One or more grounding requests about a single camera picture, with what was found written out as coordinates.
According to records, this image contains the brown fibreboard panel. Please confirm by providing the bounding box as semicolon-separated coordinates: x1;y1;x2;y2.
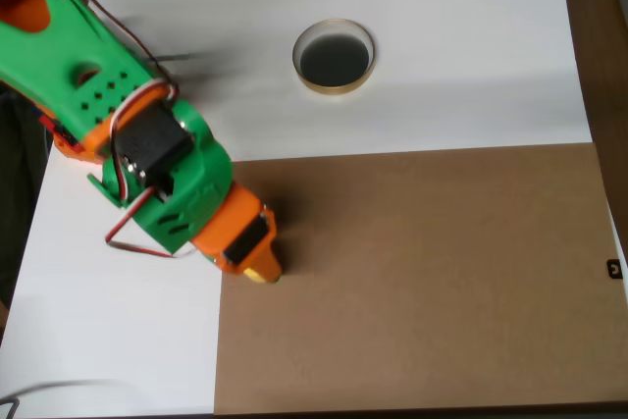
214;142;628;415

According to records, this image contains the orange robot arm base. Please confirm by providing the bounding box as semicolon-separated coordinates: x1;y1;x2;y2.
37;107;107;164

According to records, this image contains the small yellow plastic piece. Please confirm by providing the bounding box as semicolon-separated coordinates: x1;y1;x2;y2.
243;266;271;286

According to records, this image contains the white board sheet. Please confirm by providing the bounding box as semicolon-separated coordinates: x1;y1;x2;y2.
0;0;628;415

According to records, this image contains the red white black arm wire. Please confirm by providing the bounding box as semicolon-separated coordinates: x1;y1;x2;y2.
36;0;180;102

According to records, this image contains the red white black gripper wire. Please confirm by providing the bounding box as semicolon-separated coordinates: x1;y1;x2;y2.
103;94;198;261

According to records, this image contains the black cable loop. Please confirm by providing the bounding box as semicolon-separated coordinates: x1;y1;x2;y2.
0;393;21;419

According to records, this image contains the round dish with dark bottom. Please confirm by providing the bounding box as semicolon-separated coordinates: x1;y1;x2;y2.
291;19;377;96

